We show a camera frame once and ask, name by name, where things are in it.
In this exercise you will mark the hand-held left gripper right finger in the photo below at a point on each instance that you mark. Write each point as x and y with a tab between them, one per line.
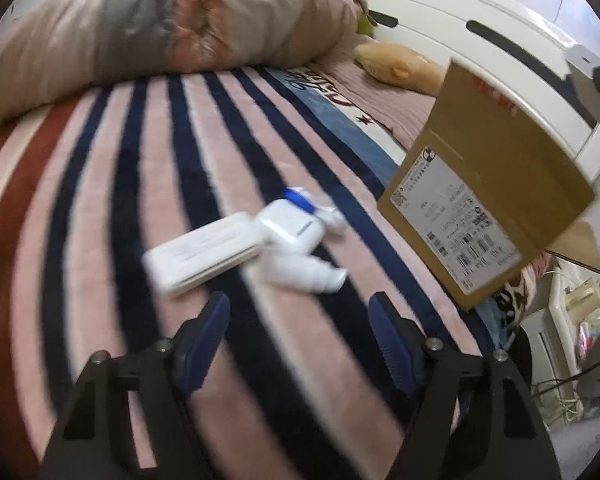
387	340

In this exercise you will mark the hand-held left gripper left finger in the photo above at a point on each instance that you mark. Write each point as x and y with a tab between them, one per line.
207	340

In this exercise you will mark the white plastic box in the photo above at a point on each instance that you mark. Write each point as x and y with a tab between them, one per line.
200	255

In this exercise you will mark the small white plastic bottle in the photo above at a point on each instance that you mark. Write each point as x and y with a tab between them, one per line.
300	272

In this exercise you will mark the brown cardboard box white label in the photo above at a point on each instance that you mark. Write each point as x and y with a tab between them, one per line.
480	175

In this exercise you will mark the white headboard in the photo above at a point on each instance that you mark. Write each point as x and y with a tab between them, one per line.
480	5

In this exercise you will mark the leopard print cloth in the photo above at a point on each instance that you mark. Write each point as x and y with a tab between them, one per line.
522	285

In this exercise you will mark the striped pink navy blanket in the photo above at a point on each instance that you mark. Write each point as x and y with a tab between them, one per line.
105	220

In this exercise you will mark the white cabinet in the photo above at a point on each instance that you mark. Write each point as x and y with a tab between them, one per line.
555	345

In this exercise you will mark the tan plush toy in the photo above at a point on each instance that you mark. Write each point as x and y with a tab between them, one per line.
395	62

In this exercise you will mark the pink quilted sheet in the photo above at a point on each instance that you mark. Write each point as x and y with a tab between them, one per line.
380	105

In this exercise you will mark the blue printed cloth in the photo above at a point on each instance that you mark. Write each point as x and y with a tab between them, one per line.
340	115

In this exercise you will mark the green plush toy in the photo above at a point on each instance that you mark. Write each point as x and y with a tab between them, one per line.
366	22

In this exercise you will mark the beige grey quilt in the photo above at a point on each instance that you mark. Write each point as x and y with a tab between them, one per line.
130	30

